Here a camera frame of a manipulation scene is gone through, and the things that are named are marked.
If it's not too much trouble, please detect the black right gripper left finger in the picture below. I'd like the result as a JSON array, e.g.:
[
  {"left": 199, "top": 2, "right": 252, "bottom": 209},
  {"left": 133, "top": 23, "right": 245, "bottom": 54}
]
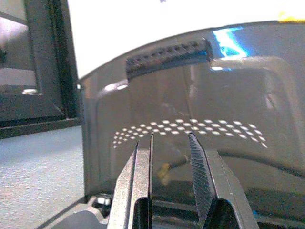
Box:
[{"left": 106, "top": 132, "right": 154, "bottom": 229}]

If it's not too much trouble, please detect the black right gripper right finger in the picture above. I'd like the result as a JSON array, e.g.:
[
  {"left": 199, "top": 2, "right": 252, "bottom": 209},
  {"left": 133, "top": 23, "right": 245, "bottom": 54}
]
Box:
[{"left": 187, "top": 132, "right": 260, "bottom": 229}]

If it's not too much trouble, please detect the grey top-loading washing machine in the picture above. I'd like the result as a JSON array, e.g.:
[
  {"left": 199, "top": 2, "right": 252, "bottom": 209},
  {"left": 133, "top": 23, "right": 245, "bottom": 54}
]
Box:
[{"left": 152, "top": 188, "right": 305, "bottom": 229}]

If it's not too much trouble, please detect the yellow plastic object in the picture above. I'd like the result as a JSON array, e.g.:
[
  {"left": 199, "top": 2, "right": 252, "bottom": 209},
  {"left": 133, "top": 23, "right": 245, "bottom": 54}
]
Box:
[{"left": 278, "top": 11, "right": 305, "bottom": 23}]

